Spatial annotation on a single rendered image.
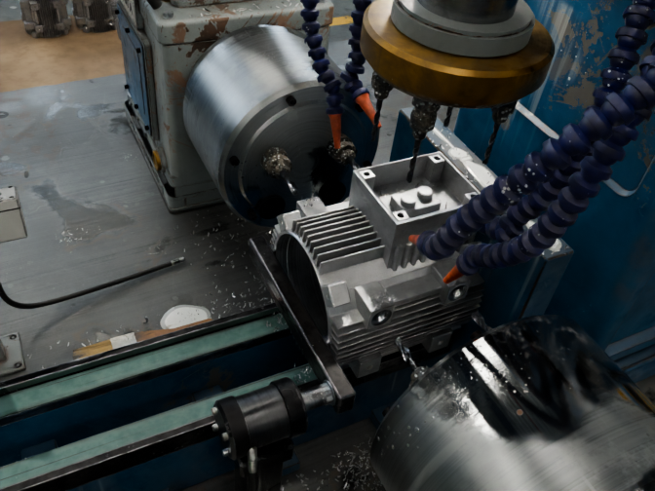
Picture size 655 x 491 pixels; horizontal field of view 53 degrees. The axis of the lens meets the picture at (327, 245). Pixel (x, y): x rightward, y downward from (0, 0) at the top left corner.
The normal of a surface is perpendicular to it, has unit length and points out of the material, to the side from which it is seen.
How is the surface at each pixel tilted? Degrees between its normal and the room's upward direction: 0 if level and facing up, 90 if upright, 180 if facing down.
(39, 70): 0
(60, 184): 0
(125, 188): 0
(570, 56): 90
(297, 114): 90
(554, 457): 24
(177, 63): 90
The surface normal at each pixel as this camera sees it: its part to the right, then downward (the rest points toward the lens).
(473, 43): 0.00, 0.69
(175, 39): 0.44, 0.65
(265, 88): -0.28, -0.56
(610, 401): 0.24, -0.75
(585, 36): -0.89, 0.24
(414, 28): -0.71, 0.43
